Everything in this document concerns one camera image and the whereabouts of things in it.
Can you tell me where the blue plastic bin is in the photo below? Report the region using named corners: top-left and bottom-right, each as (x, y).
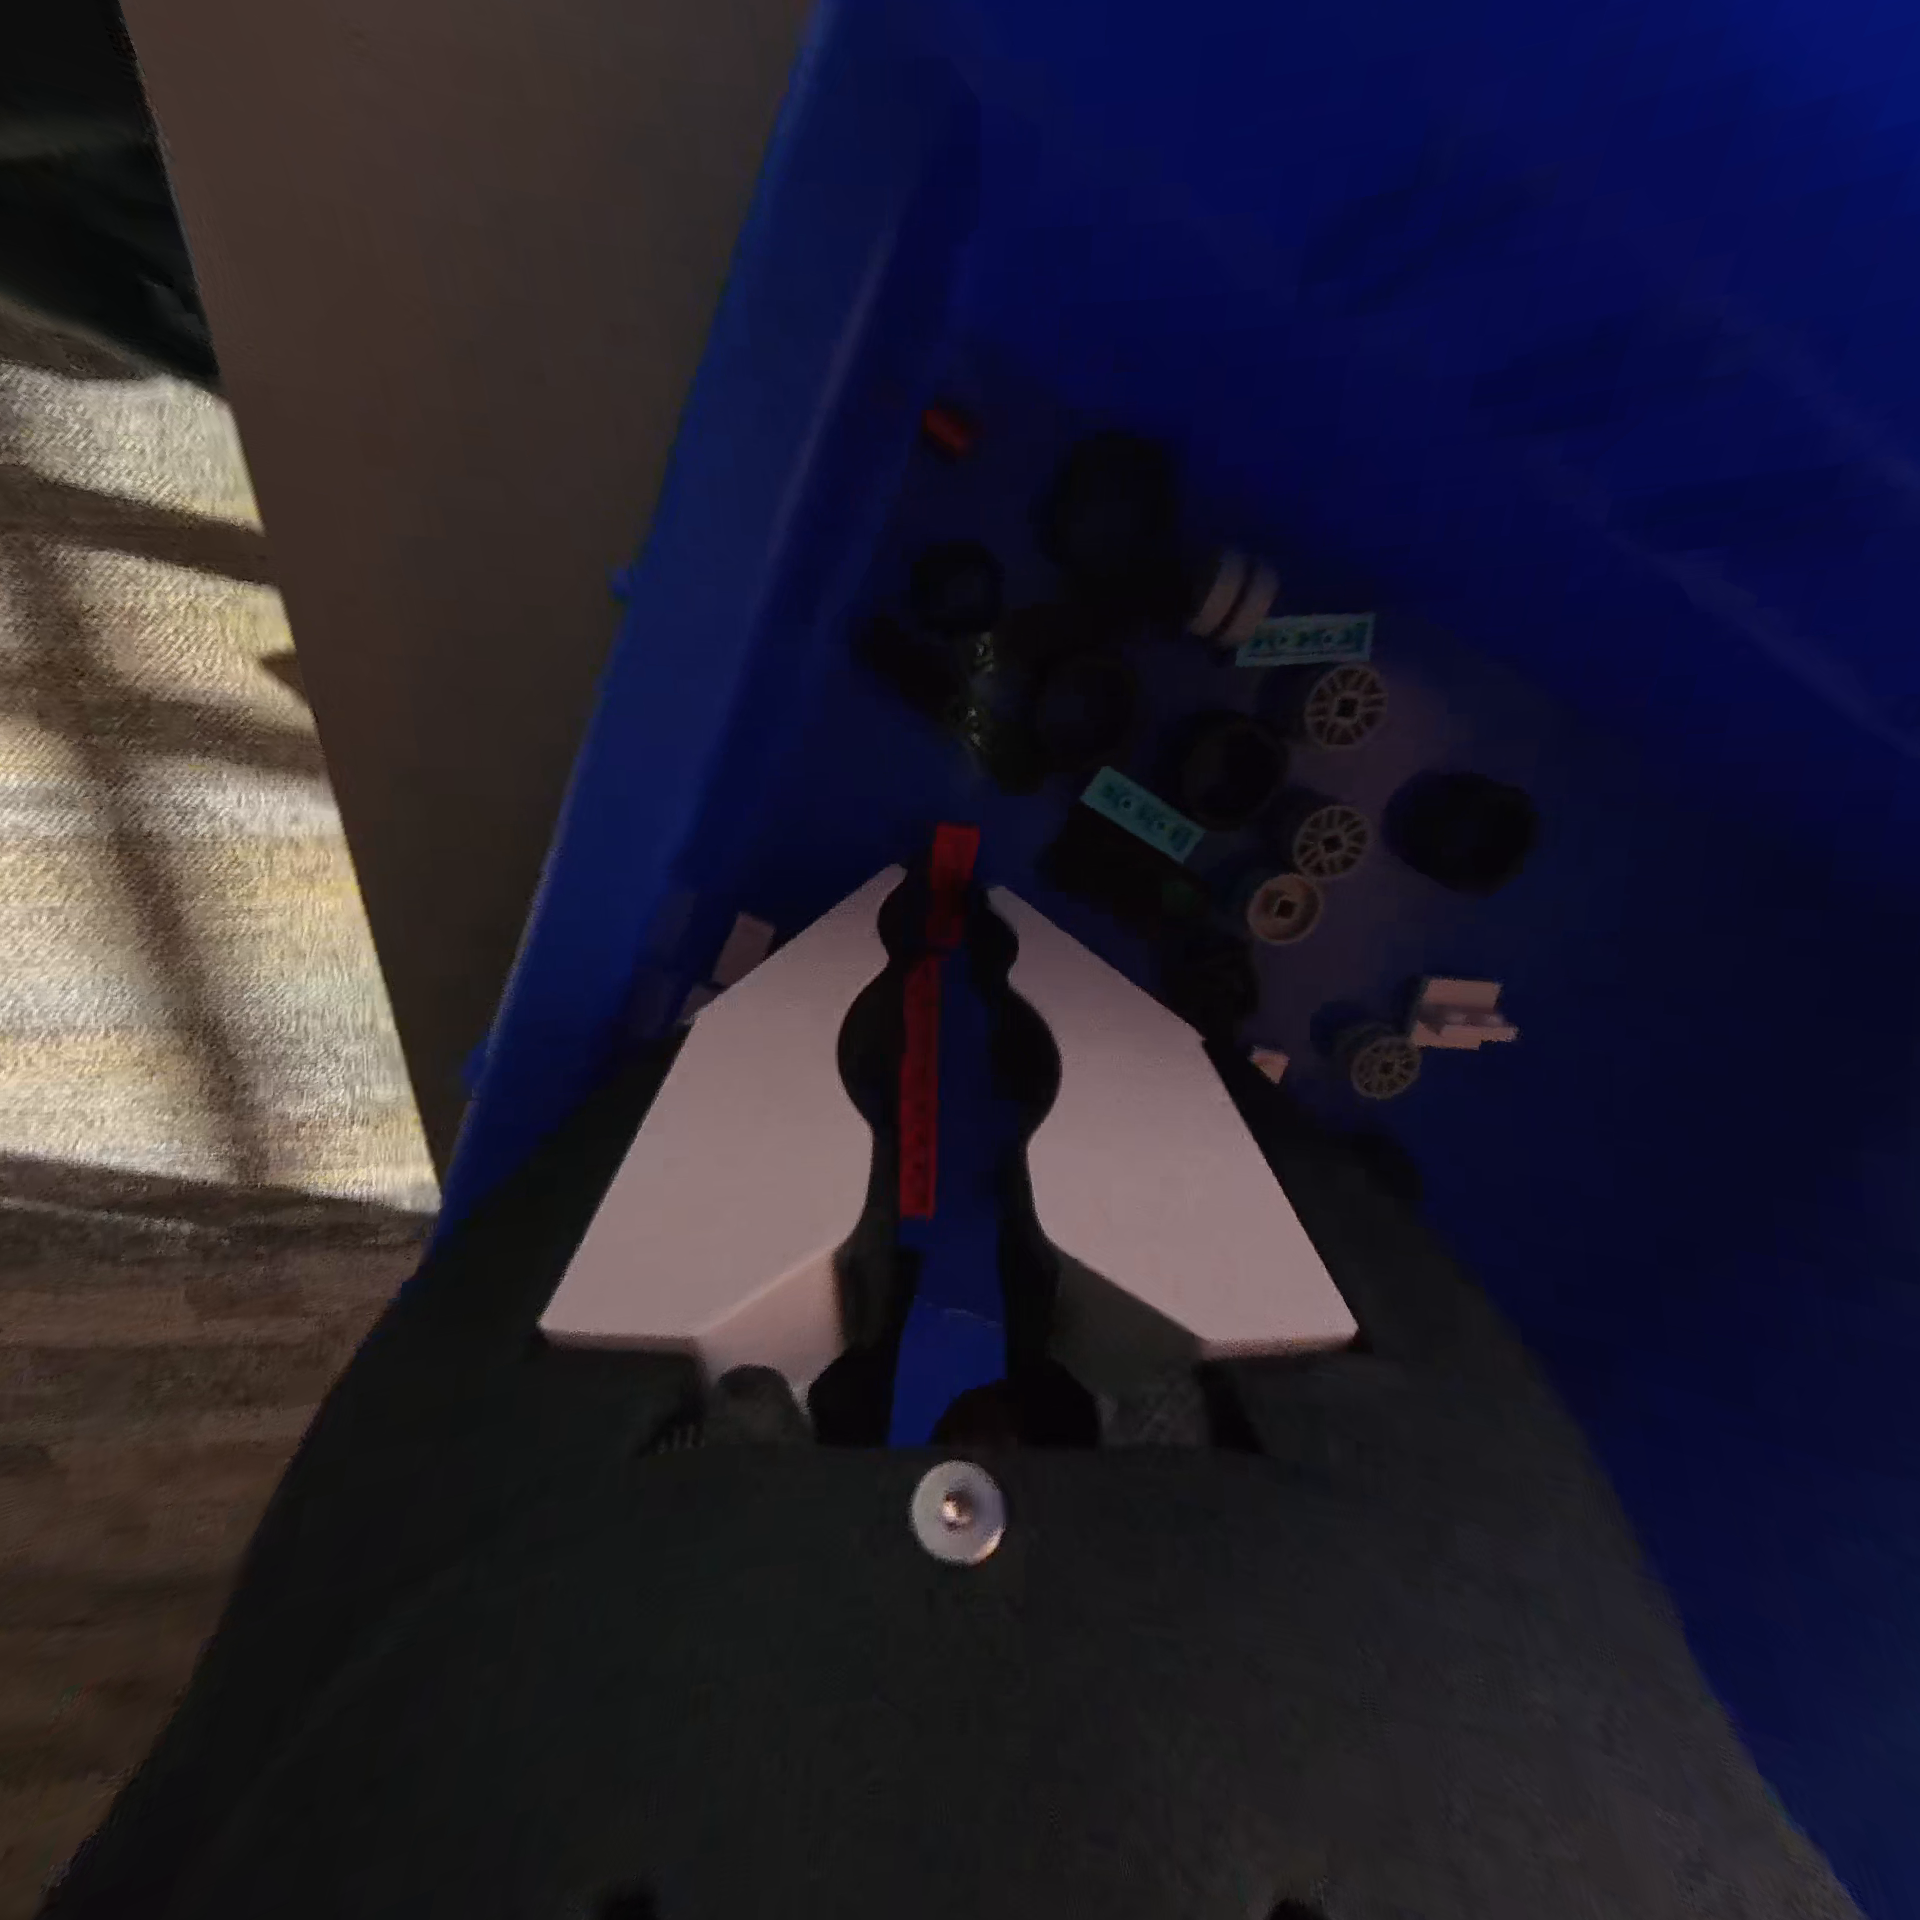
top-left (442, 0), bottom-right (1920, 1920)

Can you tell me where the pile of toy wheels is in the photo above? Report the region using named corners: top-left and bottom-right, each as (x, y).
top-left (652, 395), bottom-right (1540, 1111)

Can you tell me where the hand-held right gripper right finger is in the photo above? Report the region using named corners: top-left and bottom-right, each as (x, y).
top-left (972, 883), bottom-right (1362, 1412)

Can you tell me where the thin red toy bar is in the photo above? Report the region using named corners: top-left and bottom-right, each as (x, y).
top-left (897, 821), bottom-right (985, 1219)

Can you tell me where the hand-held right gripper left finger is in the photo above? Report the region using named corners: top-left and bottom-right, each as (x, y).
top-left (536, 864), bottom-right (920, 1403)

